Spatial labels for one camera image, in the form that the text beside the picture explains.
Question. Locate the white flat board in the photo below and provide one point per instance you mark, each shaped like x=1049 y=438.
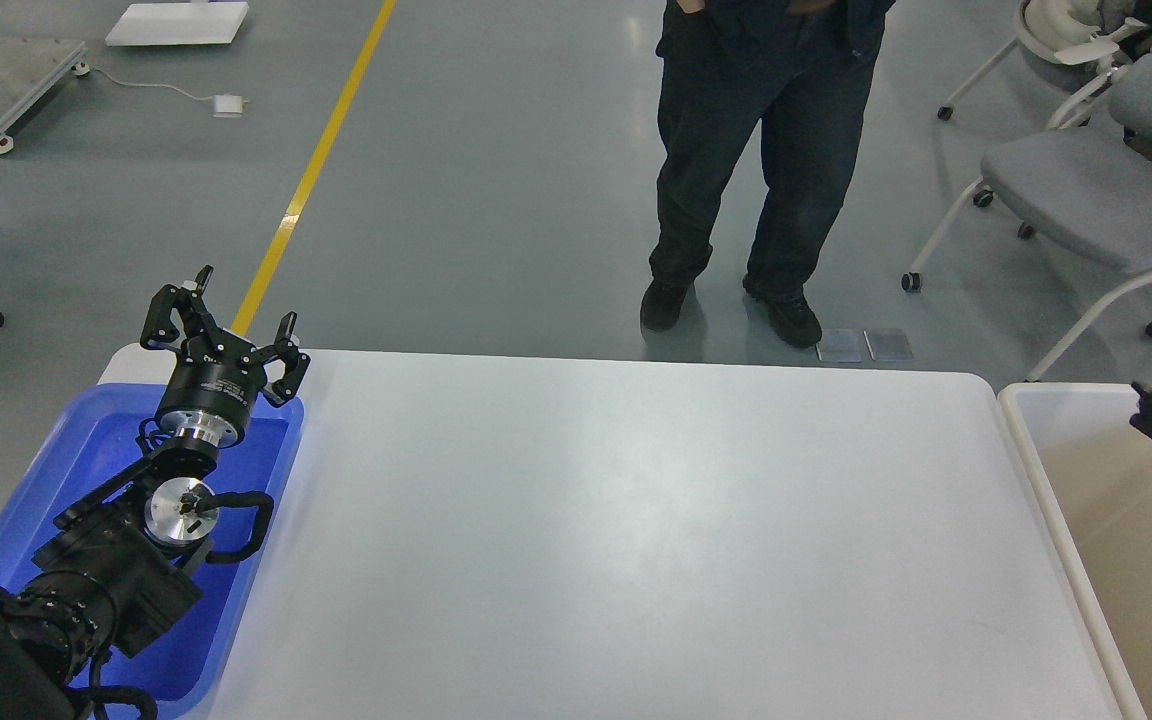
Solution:
x=186 y=23

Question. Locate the white power adapter with cable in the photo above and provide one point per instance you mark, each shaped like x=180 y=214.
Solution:
x=229 y=106

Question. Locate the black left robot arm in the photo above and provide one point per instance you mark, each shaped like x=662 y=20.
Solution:
x=120 y=572

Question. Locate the blue plastic bin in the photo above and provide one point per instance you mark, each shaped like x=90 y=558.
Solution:
x=93 y=441

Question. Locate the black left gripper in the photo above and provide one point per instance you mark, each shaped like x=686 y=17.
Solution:
x=211 y=393

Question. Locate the grey chair near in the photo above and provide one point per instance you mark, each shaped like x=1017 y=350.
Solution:
x=1090 y=194

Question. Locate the metal cart platform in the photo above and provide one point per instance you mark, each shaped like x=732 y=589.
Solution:
x=29 y=67

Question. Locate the left metal floor plate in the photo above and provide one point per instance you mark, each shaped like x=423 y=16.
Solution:
x=842 y=346

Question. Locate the white plastic bin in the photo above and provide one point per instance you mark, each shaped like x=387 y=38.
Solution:
x=1092 y=474

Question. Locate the right metal floor plate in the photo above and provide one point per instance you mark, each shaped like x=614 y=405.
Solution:
x=889 y=346

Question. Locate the metal floor plate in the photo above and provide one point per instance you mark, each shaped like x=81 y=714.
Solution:
x=842 y=346
x=889 y=346

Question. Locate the white round stool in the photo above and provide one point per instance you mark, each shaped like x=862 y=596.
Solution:
x=1064 y=42

